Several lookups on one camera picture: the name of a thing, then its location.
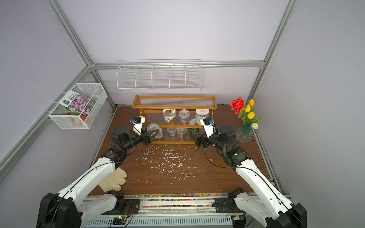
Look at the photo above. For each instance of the glass vase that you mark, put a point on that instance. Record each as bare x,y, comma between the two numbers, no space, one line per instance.
244,133

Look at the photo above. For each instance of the white wire wall shelf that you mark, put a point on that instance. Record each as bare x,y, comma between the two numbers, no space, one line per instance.
159,74

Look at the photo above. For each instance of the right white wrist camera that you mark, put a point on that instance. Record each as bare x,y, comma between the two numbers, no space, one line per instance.
209,126

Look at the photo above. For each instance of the yellow tulips bunch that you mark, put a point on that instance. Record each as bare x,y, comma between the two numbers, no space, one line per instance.
248,116

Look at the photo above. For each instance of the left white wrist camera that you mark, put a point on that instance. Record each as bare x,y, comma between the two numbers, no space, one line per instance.
137,122

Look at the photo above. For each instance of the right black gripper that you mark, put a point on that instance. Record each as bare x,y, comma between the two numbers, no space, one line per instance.
198,140

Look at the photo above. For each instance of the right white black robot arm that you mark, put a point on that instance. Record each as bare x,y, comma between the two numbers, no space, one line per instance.
274,210

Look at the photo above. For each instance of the purple flower seed packet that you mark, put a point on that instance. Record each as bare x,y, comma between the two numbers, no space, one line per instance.
76,103

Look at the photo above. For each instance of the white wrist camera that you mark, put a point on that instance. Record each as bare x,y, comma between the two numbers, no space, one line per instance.
209,126
137,122

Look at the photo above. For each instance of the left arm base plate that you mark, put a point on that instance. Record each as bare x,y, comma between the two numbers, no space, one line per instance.
125,207

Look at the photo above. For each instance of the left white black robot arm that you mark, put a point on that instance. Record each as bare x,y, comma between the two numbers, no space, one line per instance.
65,210

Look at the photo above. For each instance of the small clear jar red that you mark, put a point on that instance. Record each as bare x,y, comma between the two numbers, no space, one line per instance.
181,132

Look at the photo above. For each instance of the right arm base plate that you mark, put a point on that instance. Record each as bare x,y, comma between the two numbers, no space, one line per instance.
225,205

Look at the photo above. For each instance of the clear jar purple label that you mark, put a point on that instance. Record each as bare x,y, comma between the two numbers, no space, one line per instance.
184,115

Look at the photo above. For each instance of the strawberry lid seed jar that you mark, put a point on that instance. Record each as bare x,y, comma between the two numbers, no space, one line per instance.
169,115

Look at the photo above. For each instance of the cream work glove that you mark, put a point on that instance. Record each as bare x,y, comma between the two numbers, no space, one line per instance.
113,181

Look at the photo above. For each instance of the watermelon print jar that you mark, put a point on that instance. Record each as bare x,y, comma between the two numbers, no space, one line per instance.
193,131

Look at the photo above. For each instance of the clear jar red label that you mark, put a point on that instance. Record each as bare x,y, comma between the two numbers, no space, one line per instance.
152,128

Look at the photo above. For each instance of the wooden two-tier shelf rack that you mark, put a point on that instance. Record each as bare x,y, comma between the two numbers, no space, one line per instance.
177,116

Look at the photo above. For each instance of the white wire basket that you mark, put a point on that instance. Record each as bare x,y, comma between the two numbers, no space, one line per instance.
65,120

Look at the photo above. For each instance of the small clear jar purple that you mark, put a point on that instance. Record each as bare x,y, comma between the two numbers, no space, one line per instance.
172,131

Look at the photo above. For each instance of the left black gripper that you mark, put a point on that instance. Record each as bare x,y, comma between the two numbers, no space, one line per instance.
148,139

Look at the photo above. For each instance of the red rose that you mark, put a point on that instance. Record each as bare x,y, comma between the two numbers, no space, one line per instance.
237,105

